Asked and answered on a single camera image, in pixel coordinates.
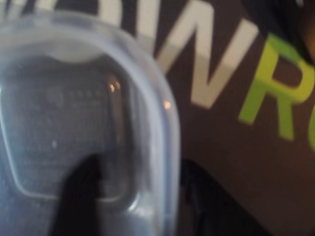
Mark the clear plastic container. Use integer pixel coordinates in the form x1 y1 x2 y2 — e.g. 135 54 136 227
0 12 182 236

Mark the gray printed desk mat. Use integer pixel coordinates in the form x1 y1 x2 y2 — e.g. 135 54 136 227
0 0 315 236

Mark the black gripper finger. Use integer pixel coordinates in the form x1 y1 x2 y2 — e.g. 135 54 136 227
176 158 273 236
51 153 104 236

